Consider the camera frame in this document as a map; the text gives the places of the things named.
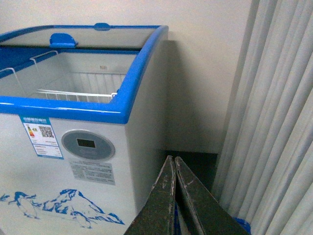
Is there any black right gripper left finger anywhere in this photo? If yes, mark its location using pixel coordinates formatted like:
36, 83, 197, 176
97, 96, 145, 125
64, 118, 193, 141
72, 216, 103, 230
125, 156, 176, 235

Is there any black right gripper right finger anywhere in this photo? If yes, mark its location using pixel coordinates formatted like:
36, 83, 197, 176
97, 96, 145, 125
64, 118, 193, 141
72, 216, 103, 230
175, 157, 248, 235

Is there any sliding glass lid blue handle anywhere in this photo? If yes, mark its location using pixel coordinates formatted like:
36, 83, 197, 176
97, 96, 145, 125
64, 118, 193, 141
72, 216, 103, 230
0, 30, 147, 51

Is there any pale instruction sticker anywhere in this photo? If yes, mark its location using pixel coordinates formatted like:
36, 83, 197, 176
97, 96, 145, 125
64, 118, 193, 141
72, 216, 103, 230
69, 160, 115, 186

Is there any white vertical curtain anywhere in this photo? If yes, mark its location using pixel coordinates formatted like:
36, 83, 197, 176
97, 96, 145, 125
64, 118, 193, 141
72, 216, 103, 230
212, 0, 313, 235

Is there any oval grey control panel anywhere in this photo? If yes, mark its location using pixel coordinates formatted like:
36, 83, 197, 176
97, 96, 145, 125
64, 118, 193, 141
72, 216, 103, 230
62, 130, 115, 161

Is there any white chest freezer blue rim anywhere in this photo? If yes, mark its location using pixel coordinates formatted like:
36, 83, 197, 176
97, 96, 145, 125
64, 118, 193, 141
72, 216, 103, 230
0, 23, 168, 235

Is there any blue energy label sticker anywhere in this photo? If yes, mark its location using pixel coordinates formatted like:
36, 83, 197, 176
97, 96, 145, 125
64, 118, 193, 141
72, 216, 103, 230
20, 116, 64, 160

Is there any white wire freezer basket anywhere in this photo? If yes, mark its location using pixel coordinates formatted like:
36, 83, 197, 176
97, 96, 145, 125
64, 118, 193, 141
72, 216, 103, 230
0, 50, 136, 103

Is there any rear glass lid blue handle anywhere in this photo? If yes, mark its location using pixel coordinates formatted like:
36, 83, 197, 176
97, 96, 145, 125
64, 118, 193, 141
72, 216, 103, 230
0, 23, 161, 42

